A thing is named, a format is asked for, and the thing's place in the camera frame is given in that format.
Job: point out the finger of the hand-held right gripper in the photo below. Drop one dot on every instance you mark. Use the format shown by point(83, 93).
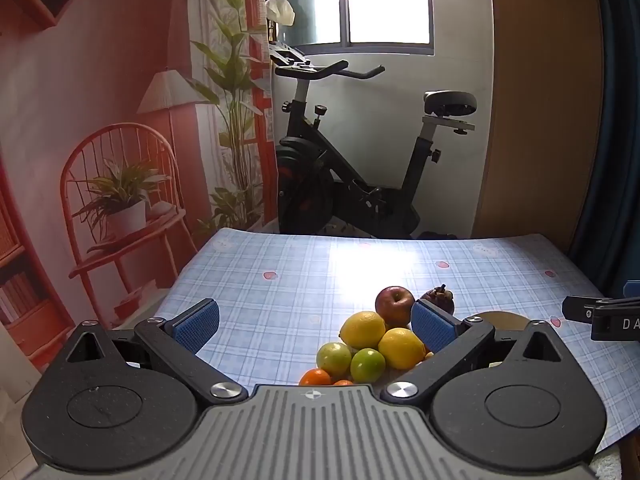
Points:
point(633, 290)
point(615, 322)

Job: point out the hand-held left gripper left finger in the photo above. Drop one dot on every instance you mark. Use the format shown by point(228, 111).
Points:
point(197, 325)

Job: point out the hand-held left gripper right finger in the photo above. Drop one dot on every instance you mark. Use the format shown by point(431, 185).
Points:
point(432, 327)

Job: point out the yellow lemon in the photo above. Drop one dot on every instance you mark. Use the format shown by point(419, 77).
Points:
point(360, 330)
point(400, 349)

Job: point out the orange mandarin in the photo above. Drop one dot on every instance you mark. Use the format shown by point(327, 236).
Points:
point(342, 383)
point(315, 378)

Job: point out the dark purple mangosteen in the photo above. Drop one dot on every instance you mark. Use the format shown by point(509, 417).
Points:
point(442, 297)

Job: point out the red apple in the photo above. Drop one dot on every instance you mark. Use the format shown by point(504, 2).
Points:
point(392, 302)

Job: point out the round wooden plate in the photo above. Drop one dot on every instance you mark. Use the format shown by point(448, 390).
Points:
point(495, 319)

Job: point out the blue plaid tablecloth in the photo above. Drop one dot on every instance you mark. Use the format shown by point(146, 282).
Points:
point(280, 280)

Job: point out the black exercise bike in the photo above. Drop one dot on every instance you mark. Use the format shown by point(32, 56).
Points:
point(310, 185)

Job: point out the brown wooden door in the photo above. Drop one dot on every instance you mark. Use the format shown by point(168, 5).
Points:
point(540, 110)

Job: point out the white plastic bag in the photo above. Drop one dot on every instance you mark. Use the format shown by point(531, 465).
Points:
point(280, 10)

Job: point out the window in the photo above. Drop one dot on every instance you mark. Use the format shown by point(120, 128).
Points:
point(385, 0)

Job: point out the printed wall backdrop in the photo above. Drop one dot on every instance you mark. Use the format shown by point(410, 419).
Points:
point(100, 85)

